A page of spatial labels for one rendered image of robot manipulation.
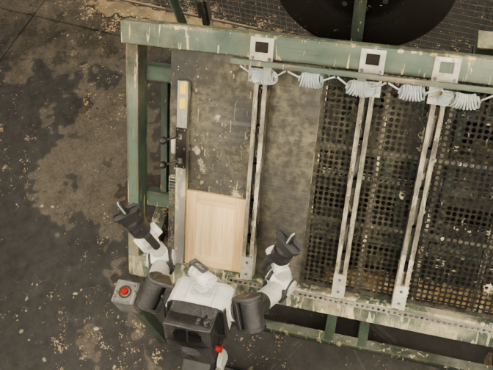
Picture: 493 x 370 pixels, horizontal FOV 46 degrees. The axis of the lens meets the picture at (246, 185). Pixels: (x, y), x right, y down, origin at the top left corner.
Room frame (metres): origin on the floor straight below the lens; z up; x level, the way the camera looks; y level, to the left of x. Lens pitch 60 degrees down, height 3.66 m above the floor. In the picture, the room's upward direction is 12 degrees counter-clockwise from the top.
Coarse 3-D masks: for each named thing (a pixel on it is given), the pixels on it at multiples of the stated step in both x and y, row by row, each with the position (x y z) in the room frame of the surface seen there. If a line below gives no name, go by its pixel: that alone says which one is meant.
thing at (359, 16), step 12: (168, 0) 2.38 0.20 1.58; (360, 0) 1.87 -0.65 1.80; (180, 12) 2.37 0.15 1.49; (360, 12) 1.85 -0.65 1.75; (360, 24) 1.84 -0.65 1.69; (360, 36) 1.82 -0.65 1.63; (348, 108) 1.69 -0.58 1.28; (348, 120) 1.67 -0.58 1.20; (336, 168) 1.59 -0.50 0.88; (444, 168) 1.47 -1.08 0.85
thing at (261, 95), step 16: (272, 48) 1.66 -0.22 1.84; (256, 80) 1.54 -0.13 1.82; (256, 96) 1.59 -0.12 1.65; (256, 112) 1.55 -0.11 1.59; (256, 128) 1.51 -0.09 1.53; (256, 144) 1.48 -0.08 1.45; (256, 160) 1.43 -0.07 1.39; (256, 176) 1.36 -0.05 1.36; (256, 192) 1.32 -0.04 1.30; (256, 208) 1.27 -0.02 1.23; (256, 224) 1.22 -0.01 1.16; (256, 240) 1.19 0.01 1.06; (240, 272) 1.08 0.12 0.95
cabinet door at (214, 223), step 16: (192, 192) 1.44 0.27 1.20; (208, 192) 1.42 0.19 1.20; (192, 208) 1.39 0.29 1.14; (208, 208) 1.37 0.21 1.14; (224, 208) 1.34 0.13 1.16; (240, 208) 1.32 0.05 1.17; (192, 224) 1.34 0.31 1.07; (208, 224) 1.32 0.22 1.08; (224, 224) 1.29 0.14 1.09; (240, 224) 1.27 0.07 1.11; (192, 240) 1.29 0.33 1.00; (208, 240) 1.26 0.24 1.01; (224, 240) 1.24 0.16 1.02; (240, 240) 1.22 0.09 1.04; (192, 256) 1.23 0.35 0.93; (208, 256) 1.21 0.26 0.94; (224, 256) 1.19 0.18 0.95; (240, 256) 1.16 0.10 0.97
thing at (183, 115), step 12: (180, 96) 1.73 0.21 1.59; (180, 120) 1.66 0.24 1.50; (180, 168) 1.52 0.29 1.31; (180, 180) 1.49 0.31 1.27; (180, 192) 1.45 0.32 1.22; (180, 204) 1.41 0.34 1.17; (180, 216) 1.37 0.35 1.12; (180, 228) 1.33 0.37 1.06; (180, 240) 1.30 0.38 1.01; (180, 252) 1.26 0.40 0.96
